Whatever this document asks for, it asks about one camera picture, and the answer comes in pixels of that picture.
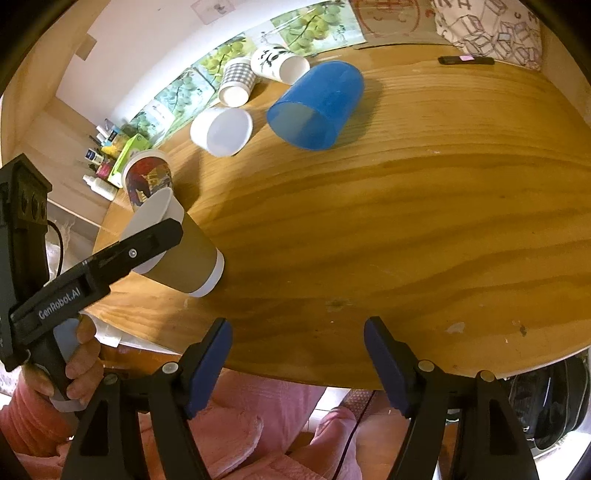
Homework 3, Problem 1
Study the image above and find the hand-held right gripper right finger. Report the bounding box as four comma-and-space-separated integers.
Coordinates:
363, 316, 541, 480

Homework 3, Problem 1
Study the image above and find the person's left hand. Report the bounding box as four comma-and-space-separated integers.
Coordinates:
18, 318, 105, 403

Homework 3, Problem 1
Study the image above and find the cardboard with red print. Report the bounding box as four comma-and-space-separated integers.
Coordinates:
350, 0, 445, 48

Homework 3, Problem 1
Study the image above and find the black remote control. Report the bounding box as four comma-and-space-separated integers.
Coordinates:
437, 55, 496, 66

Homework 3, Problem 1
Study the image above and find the plain white cup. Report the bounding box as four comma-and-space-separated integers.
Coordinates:
189, 107, 254, 158

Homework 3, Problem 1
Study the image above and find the person's left forearm pink sleeve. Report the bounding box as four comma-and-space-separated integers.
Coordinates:
0, 369, 70, 459

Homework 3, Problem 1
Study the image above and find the white cup with black print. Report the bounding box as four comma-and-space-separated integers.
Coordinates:
250, 43, 311, 86

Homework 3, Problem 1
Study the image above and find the grape print poster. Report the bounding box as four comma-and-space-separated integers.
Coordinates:
121, 0, 366, 141

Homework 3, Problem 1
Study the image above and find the black cable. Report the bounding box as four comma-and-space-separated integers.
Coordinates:
45, 220, 66, 280

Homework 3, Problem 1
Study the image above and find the white wall plate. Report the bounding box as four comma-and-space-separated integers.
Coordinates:
191, 0, 223, 25

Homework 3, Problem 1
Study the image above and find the grey checked paper cup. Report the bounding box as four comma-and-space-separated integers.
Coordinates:
218, 58, 257, 108

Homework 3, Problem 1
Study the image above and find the blue plastic cup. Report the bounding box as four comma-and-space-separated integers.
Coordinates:
266, 61, 366, 151

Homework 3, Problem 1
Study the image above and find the white paper sheet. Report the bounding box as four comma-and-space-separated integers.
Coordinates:
82, 316, 183, 357

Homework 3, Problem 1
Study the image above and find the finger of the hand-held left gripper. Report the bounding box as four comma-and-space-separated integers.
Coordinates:
82, 219, 184, 283

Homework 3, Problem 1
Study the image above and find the black bag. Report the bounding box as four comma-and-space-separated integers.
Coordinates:
505, 357, 589, 455

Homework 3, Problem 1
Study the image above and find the dark red printed paper cup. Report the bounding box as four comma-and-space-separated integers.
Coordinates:
122, 150, 174, 214

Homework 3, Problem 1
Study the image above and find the white cushion with cube print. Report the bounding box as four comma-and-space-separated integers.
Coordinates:
430, 0, 544, 71

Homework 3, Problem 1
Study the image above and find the green box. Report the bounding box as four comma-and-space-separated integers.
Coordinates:
112, 134, 152, 189

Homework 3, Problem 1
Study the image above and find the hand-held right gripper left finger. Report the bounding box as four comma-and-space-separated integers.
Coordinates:
62, 318, 234, 480

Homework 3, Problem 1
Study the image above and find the brown paper cup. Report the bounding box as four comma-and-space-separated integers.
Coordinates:
119, 188, 226, 298

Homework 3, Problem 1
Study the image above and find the white plastic bottle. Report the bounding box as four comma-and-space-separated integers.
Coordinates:
82, 174, 119, 202

